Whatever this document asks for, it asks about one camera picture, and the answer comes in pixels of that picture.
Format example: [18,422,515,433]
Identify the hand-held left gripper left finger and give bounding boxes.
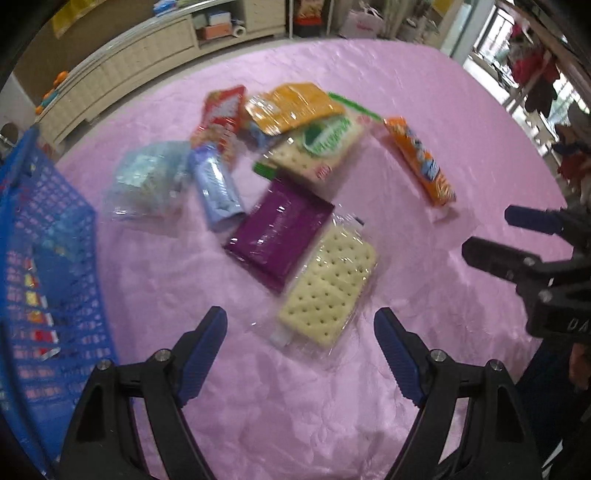
[58,305,228,480]

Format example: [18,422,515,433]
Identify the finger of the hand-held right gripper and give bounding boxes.
[504,205,575,237]
[462,237,555,296]

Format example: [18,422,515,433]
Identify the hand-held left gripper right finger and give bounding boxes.
[373,307,543,480]

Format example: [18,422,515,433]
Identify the clear cracker pack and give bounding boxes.
[252,213,379,370]

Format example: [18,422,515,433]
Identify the orange biscuit packet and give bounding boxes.
[382,116,458,220]

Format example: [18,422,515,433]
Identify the purple snack packet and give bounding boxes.
[223,178,335,294]

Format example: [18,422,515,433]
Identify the blue wafer packet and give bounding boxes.
[187,143,246,232]

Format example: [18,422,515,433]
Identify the blue plastic basket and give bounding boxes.
[0,127,122,478]

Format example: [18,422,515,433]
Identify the light blue snack bag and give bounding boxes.
[102,141,192,227]

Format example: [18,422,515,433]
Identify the green cracker packet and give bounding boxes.
[252,92,384,183]

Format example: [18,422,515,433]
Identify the yellow and red snack packet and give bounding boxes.
[244,82,347,136]

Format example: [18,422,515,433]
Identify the pink tablecloth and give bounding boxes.
[53,37,575,480]

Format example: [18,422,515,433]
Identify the person's dark trousers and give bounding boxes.
[515,342,591,472]

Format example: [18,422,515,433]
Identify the dark hanging garment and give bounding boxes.
[524,78,561,116]

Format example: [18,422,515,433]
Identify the red hanging garment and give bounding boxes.
[510,44,561,86]

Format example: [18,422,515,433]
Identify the pink shopping bag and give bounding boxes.
[339,2,386,40]

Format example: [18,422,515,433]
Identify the cream TV cabinet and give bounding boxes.
[34,0,289,146]

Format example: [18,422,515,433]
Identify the orange box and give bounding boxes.
[196,23,234,40]

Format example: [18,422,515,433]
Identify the yellow wall poster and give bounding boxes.
[51,0,107,38]

